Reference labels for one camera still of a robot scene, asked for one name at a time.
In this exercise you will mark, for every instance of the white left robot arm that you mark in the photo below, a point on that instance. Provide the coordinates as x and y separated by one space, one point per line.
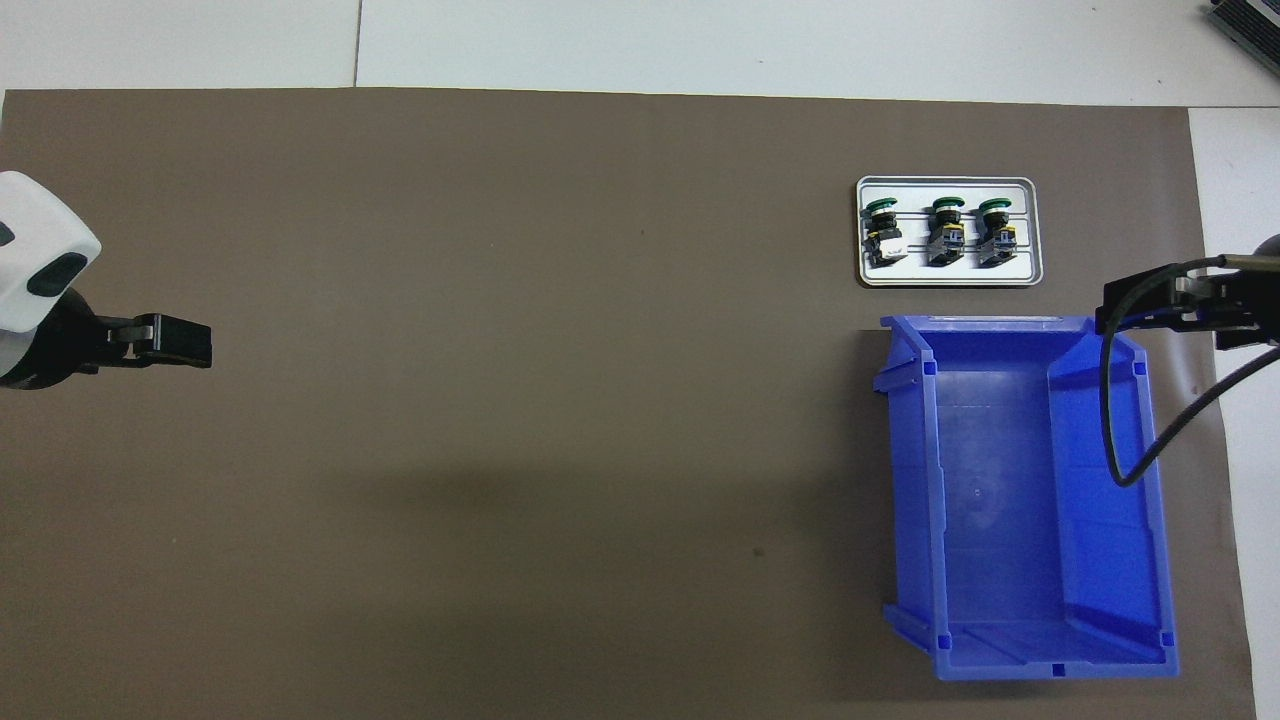
30 240

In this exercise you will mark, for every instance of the brown table mat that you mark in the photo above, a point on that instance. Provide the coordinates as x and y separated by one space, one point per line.
500 300

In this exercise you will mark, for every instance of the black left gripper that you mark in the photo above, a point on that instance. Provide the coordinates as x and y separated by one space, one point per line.
55 345

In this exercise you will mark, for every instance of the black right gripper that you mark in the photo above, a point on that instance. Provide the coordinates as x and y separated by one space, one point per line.
1250 300

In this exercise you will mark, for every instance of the green push button switch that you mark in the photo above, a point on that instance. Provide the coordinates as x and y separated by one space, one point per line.
995 242
880 240
945 240

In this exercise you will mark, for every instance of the grey metal tray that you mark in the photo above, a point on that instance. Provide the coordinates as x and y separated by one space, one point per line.
920 272

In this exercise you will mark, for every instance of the blue plastic storage bin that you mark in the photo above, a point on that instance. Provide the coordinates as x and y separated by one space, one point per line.
1000 500

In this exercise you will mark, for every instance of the grey ribbed device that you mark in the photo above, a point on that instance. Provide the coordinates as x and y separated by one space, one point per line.
1250 20

